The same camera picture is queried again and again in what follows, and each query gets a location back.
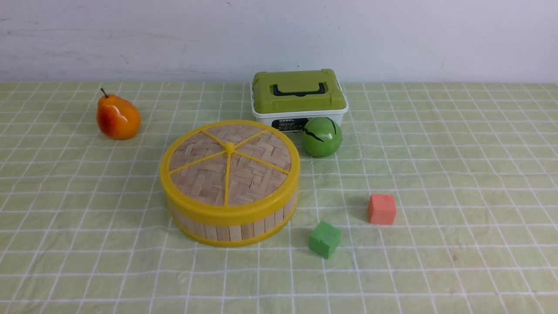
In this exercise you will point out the green checkered tablecloth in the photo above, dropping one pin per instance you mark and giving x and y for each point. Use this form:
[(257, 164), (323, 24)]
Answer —
[(472, 168)]

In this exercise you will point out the red foam cube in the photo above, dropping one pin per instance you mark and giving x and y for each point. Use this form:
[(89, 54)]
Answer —
[(382, 209)]

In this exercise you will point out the yellow-rimmed bamboo steamer lid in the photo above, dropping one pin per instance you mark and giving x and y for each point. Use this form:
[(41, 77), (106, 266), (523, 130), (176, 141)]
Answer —
[(233, 172)]

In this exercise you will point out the green toy ball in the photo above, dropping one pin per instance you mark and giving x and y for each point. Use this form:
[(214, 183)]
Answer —
[(321, 137)]

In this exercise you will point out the bamboo steamer basket yellow rim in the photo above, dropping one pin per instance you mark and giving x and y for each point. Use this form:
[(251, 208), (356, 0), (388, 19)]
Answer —
[(232, 227)]

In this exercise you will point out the green lidded plastic box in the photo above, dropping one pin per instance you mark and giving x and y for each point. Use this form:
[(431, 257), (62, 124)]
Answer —
[(287, 100)]

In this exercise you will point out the green foam cube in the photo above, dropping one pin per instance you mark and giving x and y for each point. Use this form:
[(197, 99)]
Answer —
[(324, 239)]

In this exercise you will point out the orange toy pear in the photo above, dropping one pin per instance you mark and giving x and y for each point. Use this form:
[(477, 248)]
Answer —
[(116, 117)]

